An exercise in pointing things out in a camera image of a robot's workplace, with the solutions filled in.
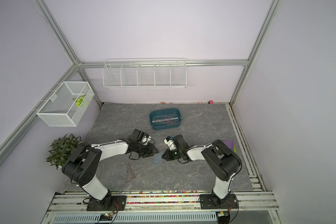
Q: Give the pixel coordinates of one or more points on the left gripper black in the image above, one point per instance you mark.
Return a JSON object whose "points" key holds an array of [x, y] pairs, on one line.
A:
{"points": [[150, 152]]}

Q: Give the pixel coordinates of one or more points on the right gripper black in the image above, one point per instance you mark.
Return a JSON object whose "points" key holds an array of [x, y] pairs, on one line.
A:
{"points": [[167, 156]]}

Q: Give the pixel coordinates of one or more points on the blue protractor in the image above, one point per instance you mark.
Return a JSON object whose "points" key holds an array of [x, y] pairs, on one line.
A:
{"points": [[157, 160]]}

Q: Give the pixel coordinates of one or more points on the clear straight ruler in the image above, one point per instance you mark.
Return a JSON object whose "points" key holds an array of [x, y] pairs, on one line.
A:
{"points": [[166, 121]]}

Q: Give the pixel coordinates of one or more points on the teal plastic storage box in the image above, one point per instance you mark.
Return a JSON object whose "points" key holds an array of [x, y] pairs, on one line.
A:
{"points": [[161, 126]]}

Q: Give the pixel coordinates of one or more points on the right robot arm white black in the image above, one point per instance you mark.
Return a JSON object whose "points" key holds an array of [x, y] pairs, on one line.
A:
{"points": [[221, 157]]}

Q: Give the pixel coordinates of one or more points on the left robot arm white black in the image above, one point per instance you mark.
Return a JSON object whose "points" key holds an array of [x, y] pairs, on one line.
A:
{"points": [[83, 163]]}

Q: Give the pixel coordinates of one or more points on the white vent grille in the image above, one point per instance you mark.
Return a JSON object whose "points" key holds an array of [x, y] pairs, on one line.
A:
{"points": [[136, 218]]}

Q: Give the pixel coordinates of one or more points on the circuit board left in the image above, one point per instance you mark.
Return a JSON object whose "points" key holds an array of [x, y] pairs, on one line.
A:
{"points": [[105, 217]]}

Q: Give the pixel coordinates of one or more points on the circuit board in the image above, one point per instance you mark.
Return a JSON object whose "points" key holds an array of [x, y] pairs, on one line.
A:
{"points": [[223, 217], [105, 217]]}

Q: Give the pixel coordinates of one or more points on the circuit board right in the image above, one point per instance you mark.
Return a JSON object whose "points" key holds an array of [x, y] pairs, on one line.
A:
{"points": [[223, 217]]}

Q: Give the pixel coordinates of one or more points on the green leaf toy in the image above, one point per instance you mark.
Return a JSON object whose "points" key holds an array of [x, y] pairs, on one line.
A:
{"points": [[80, 101]]}

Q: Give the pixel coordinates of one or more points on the potted green plant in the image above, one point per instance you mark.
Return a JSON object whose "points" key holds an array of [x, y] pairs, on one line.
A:
{"points": [[61, 149]]}

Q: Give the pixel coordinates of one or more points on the white mesh basket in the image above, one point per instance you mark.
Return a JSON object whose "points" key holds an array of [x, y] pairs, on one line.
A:
{"points": [[60, 110]]}

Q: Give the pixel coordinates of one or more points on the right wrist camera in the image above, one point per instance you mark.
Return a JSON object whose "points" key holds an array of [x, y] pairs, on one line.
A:
{"points": [[176, 142]]}

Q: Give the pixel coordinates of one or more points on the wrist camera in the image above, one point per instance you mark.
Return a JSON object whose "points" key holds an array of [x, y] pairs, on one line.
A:
{"points": [[176, 142], [140, 137]]}

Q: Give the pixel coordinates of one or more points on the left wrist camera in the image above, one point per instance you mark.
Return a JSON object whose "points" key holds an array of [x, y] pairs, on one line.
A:
{"points": [[140, 137]]}

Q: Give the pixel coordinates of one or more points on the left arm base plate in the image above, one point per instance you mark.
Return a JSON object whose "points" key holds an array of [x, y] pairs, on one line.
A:
{"points": [[109, 203]]}

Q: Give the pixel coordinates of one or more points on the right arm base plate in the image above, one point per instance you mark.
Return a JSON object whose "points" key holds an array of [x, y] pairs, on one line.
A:
{"points": [[210, 202]]}

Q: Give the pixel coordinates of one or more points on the white wire wall shelf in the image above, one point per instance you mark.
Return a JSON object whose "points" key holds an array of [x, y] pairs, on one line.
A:
{"points": [[144, 73]]}

